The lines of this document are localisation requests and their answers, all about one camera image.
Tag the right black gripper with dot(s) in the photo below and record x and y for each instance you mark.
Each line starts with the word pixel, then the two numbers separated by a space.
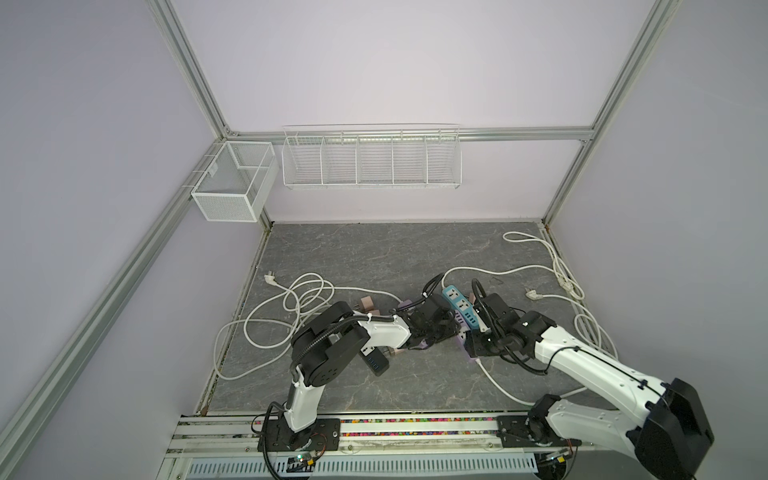
pixel 473 346

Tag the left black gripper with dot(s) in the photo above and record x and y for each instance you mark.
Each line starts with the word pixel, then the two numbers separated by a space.
pixel 451 328

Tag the teal power strip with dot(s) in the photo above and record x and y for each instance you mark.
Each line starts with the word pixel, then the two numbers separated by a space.
pixel 464 308

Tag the pink plug adapter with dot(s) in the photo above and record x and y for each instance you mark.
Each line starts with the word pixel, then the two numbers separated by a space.
pixel 366 304

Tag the black power strip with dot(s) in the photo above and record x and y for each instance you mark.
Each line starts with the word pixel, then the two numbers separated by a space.
pixel 377 362

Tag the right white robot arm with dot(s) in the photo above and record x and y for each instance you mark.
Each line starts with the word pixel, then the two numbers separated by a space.
pixel 660 424

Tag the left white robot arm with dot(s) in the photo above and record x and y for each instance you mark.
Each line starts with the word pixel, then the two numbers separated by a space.
pixel 321 351

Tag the white mesh box basket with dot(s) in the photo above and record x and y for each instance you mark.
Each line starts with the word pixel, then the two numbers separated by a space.
pixel 236 183

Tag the white wire shelf basket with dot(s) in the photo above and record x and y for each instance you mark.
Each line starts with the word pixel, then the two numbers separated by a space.
pixel 394 155

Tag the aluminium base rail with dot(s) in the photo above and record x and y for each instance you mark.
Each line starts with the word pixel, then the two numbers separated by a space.
pixel 448 445

